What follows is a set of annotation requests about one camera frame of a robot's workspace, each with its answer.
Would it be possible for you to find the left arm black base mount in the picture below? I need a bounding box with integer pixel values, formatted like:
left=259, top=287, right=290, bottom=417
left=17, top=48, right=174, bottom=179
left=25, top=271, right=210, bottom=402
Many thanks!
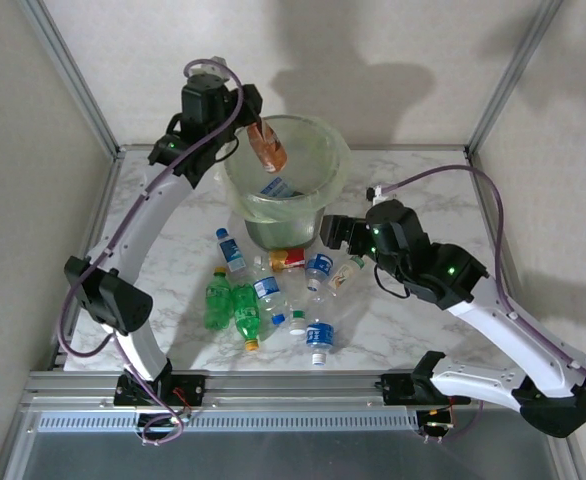
left=112, top=373, right=208, bottom=407

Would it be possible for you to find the bottle blue text label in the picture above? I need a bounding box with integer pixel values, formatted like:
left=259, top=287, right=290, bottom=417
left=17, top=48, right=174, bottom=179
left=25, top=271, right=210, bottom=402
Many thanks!
left=258, top=175, right=298, bottom=198

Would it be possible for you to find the bottle with red-yellow label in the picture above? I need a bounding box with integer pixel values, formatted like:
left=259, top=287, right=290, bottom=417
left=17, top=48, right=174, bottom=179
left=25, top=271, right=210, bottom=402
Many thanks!
left=252, top=248, right=307, bottom=274

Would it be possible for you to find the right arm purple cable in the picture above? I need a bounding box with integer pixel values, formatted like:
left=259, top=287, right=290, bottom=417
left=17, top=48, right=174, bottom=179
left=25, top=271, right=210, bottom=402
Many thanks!
left=367, top=164, right=586, bottom=445

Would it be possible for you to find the small lit circuit board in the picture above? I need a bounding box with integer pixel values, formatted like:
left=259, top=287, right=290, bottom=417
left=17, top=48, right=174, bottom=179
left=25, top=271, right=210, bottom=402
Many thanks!
left=416, top=408, right=458, bottom=432
left=136, top=412, right=187, bottom=436

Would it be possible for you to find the aluminium table edge rail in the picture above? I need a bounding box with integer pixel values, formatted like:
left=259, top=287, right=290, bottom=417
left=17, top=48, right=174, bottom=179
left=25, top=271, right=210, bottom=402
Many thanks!
left=0, top=149, right=127, bottom=480
left=465, top=147, right=586, bottom=480
left=117, top=143, right=470, bottom=153

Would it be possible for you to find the grey metal panel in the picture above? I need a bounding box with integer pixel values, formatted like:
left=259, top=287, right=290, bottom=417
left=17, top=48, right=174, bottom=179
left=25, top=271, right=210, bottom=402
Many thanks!
left=2, top=429, right=574, bottom=480

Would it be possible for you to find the brown coffee drink bottle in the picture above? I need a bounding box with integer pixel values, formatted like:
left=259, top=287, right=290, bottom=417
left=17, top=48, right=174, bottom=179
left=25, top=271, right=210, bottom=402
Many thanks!
left=245, top=121, right=290, bottom=175

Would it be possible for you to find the wide aluminium mounting rail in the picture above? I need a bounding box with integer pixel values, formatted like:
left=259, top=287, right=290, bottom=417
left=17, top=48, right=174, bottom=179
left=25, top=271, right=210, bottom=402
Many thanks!
left=25, top=369, right=567, bottom=416

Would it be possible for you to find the green bottle orange cap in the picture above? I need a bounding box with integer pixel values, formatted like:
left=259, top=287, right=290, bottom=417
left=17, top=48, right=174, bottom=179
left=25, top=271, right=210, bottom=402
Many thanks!
left=231, top=282, right=263, bottom=353

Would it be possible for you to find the small bottle blue-white label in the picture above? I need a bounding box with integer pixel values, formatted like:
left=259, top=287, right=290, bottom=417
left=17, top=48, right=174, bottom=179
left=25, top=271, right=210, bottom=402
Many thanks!
left=214, top=228, right=251, bottom=275

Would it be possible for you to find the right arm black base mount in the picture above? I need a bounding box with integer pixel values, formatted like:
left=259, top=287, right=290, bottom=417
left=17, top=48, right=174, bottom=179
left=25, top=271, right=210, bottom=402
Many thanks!
left=380, top=372, right=473, bottom=407

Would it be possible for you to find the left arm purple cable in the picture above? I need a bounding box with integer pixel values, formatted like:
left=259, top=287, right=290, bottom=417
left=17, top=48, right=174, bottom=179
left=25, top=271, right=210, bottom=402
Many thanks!
left=56, top=57, right=247, bottom=446

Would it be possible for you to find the slotted grey cable duct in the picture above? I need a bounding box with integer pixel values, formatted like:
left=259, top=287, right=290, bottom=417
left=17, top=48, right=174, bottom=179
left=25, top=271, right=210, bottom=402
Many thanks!
left=35, top=412, right=422, bottom=434

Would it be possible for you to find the green bottle yellow cap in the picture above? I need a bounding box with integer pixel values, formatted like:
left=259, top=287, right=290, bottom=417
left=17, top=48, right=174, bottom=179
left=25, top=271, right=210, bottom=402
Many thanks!
left=203, top=266, right=234, bottom=331

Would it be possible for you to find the clear bottle blue label white cap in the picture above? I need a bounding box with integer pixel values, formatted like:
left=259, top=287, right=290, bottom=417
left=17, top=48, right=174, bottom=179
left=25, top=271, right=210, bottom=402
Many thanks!
left=305, top=297, right=337, bottom=366
left=304, top=253, right=335, bottom=294

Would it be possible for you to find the aluminium frame post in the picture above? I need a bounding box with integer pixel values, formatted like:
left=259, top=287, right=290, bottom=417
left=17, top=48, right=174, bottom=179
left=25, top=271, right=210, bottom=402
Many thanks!
left=467, top=0, right=564, bottom=151
left=17, top=0, right=122, bottom=157

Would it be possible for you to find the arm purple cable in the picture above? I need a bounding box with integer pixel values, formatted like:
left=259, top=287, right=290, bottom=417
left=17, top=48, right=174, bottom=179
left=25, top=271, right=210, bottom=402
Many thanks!
left=367, top=164, right=586, bottom=445
left=56, top=57, right=247, bottom=446

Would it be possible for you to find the white bottle green cap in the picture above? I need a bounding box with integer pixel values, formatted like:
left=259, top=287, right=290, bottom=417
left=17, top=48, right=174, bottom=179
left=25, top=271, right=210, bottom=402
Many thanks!
left=326, top=255, right=367, bottom=292

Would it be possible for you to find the grey round waste bin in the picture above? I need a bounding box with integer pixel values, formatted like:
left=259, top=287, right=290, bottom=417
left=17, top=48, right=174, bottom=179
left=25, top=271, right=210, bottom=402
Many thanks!
left=225, top=114, right=344, bottom=251

